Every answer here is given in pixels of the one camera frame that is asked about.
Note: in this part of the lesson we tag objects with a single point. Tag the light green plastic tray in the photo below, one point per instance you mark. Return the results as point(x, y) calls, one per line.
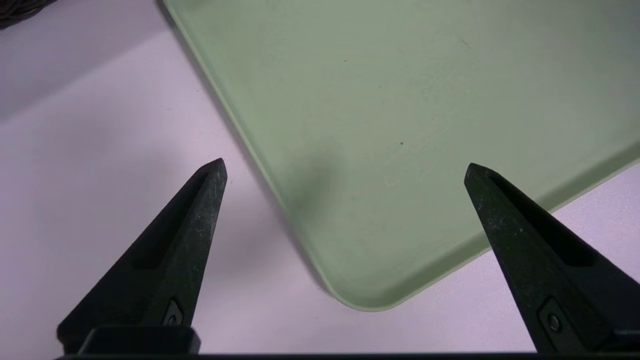
point(400, 125)

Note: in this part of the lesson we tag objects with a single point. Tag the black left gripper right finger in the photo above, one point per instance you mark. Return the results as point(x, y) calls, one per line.
point(545, 280)

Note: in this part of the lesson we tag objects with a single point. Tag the dark brown wicker basket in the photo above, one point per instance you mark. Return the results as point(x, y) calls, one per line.
point(20, 10)

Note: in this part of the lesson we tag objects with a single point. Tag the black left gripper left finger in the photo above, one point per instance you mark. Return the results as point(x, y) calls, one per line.
point(165, 275)

